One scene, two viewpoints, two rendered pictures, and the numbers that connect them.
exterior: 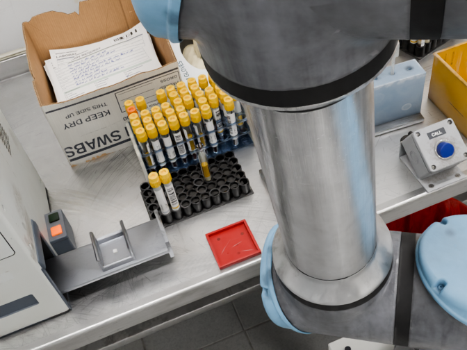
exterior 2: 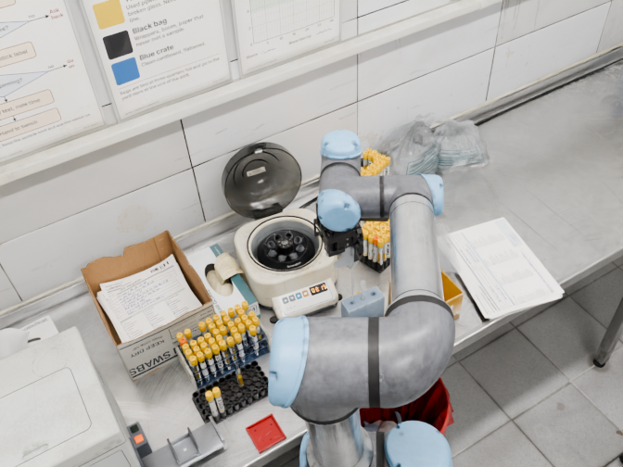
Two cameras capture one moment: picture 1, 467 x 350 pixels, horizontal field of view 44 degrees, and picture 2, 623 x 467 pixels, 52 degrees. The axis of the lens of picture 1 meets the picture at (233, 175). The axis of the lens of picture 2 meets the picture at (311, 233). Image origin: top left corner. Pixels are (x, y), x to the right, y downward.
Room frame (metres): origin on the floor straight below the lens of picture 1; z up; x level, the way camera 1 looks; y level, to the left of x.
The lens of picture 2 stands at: (-0.18, 0.08, 2.22)
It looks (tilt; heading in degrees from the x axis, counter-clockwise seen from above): 46 degrees down; 344
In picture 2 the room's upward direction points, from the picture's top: 4 degrees counter-clockwise
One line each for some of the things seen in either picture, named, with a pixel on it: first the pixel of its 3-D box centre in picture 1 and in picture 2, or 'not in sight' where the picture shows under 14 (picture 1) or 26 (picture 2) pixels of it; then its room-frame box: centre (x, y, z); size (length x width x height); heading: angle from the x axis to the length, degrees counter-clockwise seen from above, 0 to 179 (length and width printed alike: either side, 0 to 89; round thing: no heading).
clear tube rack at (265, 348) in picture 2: (191, 133); (224, 348); (0.75, 0.06, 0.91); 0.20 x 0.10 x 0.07; 102
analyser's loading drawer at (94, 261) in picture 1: (99, 255); (174, 454); (0.52, 0.22, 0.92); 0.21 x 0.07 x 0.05; 102
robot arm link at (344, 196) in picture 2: not in sight; (349, 197); (0.62, -0.22, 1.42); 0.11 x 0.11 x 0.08; 67
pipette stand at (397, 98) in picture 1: (390, 96); (362, 310); (0.73, -0.29, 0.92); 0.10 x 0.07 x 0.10; 97
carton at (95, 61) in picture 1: (105, 71); (150, 302); (0.92, 0.20, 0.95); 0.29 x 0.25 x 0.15; 12
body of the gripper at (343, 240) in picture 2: not in sight; (338, 221); (0.72, -0.23, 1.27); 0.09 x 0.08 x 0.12; 97
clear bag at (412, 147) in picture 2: not in sight; (406, 147); (1.22, -0.63, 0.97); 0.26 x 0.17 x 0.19; 116
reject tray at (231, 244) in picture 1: (233, 244); (265, 433); (0.52, 0.02, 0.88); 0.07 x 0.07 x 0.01; 12
